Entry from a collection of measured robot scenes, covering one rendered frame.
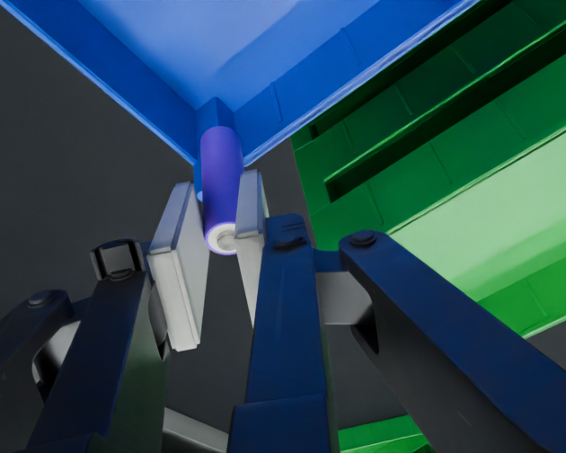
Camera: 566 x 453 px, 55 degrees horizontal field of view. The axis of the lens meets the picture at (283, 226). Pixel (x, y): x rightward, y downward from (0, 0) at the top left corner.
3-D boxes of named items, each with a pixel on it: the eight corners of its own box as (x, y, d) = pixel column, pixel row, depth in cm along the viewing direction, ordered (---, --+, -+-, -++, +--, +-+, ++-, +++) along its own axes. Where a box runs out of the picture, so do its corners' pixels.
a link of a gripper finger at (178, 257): (200, 349, 15) (172, 354, 15) (210, 253, 21) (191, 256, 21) (173, 247, 14) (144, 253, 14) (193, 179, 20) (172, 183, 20)
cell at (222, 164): (218, 164, 26) (226, 266, 21) (191, 141, 25) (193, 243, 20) (248, 143, 25) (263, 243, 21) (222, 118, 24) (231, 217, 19)
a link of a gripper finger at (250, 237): (233, 236, 14) (261, 231, 14) (240, 171, 20) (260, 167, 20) (254, 339, 15) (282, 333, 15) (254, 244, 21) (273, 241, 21)
